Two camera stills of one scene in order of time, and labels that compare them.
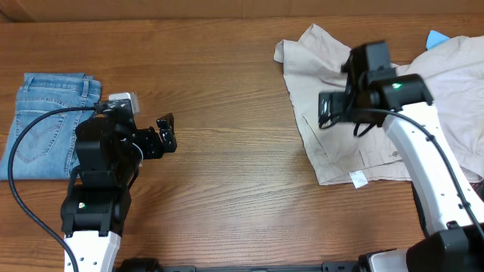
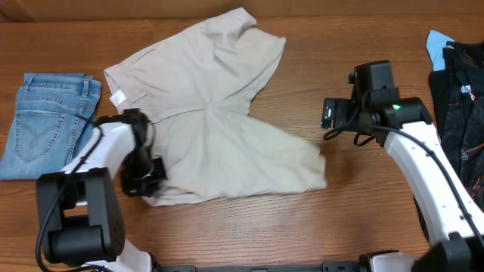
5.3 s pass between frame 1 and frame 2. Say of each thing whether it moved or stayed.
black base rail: stayed
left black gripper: moved
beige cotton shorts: moved
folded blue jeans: stayed
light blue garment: stayed
